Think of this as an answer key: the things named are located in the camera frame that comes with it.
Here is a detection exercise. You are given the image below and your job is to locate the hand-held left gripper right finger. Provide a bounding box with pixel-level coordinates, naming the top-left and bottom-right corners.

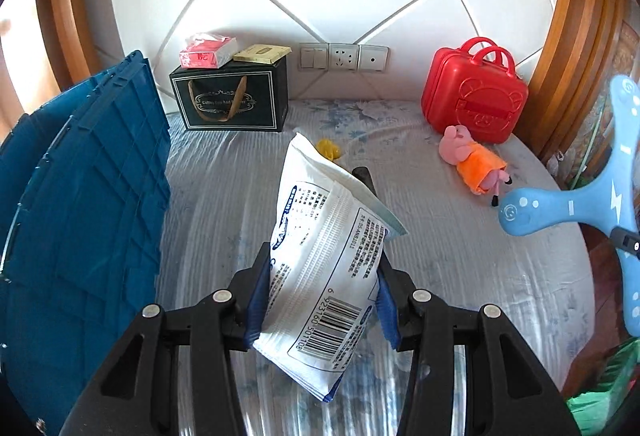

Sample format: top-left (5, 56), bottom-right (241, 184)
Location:
top-left (376, 260), bottom-right (582, 436)

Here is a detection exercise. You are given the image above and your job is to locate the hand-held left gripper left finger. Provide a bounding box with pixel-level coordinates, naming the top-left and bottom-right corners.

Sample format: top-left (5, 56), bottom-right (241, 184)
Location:
top-left (59, 240), bottom-right (275, 436)

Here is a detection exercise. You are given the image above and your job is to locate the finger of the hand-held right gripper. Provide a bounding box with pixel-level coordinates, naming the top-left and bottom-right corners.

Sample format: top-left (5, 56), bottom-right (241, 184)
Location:
top-left (611, 226), bottom-right (640, 258)

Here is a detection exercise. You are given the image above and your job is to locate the light blue boomerang toy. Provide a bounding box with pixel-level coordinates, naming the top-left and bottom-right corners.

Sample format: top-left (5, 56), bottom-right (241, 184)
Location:
top-left (497, 75), bottom-right (640, 339)

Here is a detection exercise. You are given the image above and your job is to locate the white wet wipes packet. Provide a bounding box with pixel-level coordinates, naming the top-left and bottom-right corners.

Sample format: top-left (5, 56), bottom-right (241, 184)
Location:
top-left (252, 132), bottom-right (408, 403)

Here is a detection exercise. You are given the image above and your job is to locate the orange-dressed pig plush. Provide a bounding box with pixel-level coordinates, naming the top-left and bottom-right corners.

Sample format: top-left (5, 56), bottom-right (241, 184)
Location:
top-left (439, 125), bottom-right (513, 207)

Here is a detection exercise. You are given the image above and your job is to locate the small yellow toy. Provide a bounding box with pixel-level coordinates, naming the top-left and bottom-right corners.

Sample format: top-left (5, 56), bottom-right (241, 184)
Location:
top-left (316, 139), bottom-right (345, 163)

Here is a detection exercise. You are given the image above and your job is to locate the blue plastic crate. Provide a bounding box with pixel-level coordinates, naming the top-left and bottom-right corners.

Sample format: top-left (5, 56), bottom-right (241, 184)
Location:
top-left (0, 49), bottom-right (173, 436)

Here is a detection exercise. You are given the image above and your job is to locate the green bag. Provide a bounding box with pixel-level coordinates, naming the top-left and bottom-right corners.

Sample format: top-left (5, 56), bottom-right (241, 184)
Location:
top-left (565, 341), bottom-right (640, 436)

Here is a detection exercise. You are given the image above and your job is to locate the red hard-shell suitcase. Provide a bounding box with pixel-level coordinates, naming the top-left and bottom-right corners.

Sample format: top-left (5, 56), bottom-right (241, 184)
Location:
top-left (421, 35), bottom-right (530, 144)

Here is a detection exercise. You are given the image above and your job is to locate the black gift box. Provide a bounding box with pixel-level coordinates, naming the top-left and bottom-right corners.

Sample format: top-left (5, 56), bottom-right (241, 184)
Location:
top-left (169, 50), bottom-right (291, 133)

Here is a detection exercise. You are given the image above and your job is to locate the yellow flat box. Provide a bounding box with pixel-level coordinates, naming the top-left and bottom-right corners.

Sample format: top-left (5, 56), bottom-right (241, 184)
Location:
top-left (232, 44), bottom-right (292, 64)

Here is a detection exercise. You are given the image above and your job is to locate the red tissue pack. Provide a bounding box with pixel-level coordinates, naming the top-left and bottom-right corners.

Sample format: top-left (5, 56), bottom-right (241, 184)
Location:
top-left (179, 33), bottom-right (238, 68)

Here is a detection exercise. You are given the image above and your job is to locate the wooden headboard frame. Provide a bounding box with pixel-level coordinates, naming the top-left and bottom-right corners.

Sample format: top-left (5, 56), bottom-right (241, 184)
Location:
top-left (32, 0), bottom-right (626, 157)

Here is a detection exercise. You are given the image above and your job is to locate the white single-hole wall outlet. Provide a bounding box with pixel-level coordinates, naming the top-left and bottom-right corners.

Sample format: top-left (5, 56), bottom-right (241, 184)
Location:
top-left (358, 45), bottom-right (390, 73)

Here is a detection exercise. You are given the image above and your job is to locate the white wall switch panel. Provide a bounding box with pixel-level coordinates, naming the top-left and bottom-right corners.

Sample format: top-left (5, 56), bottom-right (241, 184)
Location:
top-left (299, 43), bottom-right (331, 71)

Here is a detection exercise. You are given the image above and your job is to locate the white wall socket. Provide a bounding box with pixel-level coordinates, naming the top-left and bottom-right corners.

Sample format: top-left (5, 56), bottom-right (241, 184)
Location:
top-left (327, 43), bottom-right (361, 72)

